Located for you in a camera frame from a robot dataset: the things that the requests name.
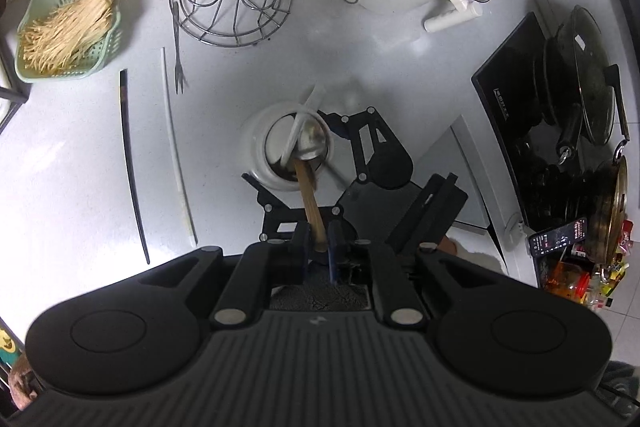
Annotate metal spoon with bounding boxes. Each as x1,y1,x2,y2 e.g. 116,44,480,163
293,118,349,190

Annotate white ceramic spoon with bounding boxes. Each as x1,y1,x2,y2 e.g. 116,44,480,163
280,84,326,167

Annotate white ceramic jar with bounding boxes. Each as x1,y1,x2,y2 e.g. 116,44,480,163
238,101,334,192

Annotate white chopstick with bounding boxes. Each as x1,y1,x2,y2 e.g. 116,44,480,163
160,48,198,247

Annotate black induction cooktop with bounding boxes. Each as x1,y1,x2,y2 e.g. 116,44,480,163
472,13,623,232

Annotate black wok with lid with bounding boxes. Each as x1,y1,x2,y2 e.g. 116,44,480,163
541,4,630,166

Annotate black chopstick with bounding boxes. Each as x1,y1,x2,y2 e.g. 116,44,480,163
118,69,151,265

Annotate small metal fork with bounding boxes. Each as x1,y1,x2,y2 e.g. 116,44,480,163
169,0,186,94

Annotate enoki mushrooms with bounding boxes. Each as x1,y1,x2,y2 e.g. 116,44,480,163
18,0,120,75

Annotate green plastic colander basket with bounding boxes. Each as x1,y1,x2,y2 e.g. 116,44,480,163
13,0,125,84

